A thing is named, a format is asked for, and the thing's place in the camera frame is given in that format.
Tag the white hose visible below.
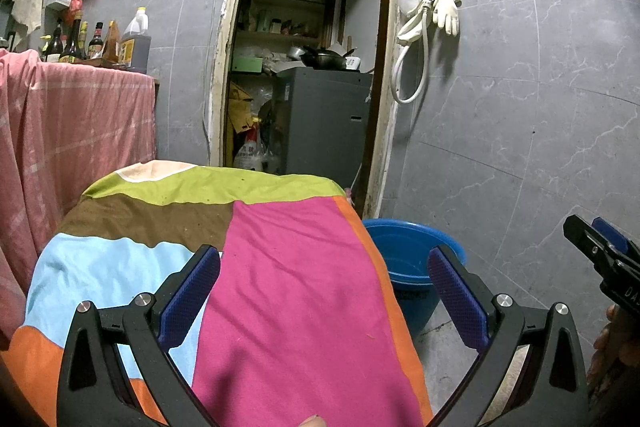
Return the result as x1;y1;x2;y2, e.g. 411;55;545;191
391;0;436;105

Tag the black wok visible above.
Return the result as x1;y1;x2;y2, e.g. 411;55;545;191
299;47;357;72

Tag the large oil jug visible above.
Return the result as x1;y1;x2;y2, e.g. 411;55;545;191
119;6;152;72

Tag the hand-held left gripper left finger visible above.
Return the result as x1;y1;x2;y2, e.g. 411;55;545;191
56;244;222;427

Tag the wooden tray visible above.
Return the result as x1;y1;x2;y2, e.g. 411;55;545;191
75;57;126;68

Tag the soy sauce bottle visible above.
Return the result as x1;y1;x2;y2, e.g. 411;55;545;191
87;22;105;59

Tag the tall dark bottle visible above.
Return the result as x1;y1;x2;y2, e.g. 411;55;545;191
62;9;85;62

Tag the person's right hand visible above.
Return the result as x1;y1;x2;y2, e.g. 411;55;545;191
587;304;640;388

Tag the grey cabinet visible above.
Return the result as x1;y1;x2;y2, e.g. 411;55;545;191
272;67;373;185

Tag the white door frame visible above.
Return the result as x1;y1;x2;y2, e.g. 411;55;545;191
205;0;408;220

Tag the blue plastic bucket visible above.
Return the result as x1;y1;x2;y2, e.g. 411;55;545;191
361;218;468;343

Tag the pink checked cloth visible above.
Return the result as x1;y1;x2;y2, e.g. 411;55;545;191
0;48;158;350

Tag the colourful patchwork cloth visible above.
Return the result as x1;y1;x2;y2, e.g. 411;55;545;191
0;159;433;427

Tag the white rubber glove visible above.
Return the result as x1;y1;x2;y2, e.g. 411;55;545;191
431;0;463;35

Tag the white plastic bag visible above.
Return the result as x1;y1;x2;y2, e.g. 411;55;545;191
234;127;281;172

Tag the wooden shelf unit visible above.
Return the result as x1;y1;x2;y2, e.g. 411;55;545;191
235;0;341;52

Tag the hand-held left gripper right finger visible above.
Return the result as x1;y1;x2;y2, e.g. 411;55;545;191
427;244;590;427

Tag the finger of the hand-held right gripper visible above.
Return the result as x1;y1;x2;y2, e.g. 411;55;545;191
591;217;640;260
563;214;626;268

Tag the yellow bag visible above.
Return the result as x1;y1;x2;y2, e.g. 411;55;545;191
227;79;253;132

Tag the green glass bottle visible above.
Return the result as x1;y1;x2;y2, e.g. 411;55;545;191
40;22;63;62

